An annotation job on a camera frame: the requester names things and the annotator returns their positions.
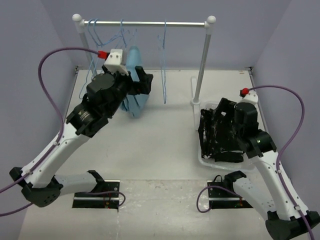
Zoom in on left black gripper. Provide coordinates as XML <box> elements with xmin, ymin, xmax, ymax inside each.
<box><xmin>103</xmin><ymin>63</ymin><xmax>154</xmax><ymax>116</ymax></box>

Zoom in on black white-patterned trousers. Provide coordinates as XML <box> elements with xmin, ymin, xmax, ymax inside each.
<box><xmin>198</xmin><ymin>108</ymin><xmax>244</xmax><ymax>164</ymax></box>

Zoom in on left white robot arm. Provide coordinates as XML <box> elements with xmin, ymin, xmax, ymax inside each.
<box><xmin>9</xmin><ymin>66</ymin><xmax>154</xmax><ymax>208</ymax></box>

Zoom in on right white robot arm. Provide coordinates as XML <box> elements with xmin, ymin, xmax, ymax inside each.
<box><xmin>216</xmin><ymin>98</ymin><xmax>320</xmax><ymax>240</ymax></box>

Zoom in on light blue trousers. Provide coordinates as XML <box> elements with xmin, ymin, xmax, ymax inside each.
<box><xmin>120</xmin><ymin>44</ymin><xmax>151</xmax><ymax>119</ymax></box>

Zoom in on clear plastic basket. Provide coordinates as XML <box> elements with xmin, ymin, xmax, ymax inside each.
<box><xmin>193</xmin><ymin>101</ymin><xmax>256</xmax><ymax>173</ymax></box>

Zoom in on metal clothes rack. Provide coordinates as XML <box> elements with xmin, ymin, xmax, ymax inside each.
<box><xmin>72</xmin><ymin>13</ymin><xmax>217</xmax><ymax>106</ymax></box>

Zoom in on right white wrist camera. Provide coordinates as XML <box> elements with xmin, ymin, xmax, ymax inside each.
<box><xmin>239</xmin><ymin>88</ymin><xmax>259</xmax><ymax>105</ymax></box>

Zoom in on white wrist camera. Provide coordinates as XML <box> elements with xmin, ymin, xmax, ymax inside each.
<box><xmin>239</xmin><ymin>88</ymin><xmax>259</xmax><ymax>105</ymax></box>
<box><xmin>103</xmin><ymin>48</ymin><xmax>129</xmax><ymax>76</ymax></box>

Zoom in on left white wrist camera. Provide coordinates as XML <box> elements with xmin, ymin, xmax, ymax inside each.
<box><xmin>103</xmin><ymin>48</ymin><xmax>129</xmax><ymax>76</ymax></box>

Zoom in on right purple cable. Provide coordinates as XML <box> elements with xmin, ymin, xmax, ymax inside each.
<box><xmin>196</xmin><ymin>85</ymin><xmax>316</xmax><ymax>240</ymax></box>

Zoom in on purple cable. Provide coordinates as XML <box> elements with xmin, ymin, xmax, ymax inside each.
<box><xmin>196</xmin><ymin>85</ymin><xmax>316</xmax><ymax>240</ymax></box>
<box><xmin>0</xmin><ymin>47</ymin><xmax>127</xmax><ymax>217</ymax></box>

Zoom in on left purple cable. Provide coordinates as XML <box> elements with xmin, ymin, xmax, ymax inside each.
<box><xmin>0</xmin><ymin>47</ymin><xmax>127</xmax><ymax>217</ymax></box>

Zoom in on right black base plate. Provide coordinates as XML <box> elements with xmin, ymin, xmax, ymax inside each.
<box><xmin>208</xmin><ymin>187</ymin><xmax>253</xmax><ymax>209</ymax></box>

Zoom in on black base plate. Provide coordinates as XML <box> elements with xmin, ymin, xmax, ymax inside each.
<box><xmin>208</xmin><ymin>187</ymin><xmax>253</xmax><ymax>209</ymax></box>
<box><xmin>72</xmin><ymin>180</ymin><xmax>121</xmax><ymax>210</ymax></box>

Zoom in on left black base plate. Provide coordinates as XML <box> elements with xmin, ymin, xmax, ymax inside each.
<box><xmin>72</xmin><ymin>180</ymin><xmax>121</xmax><ymax>210</ymax></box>

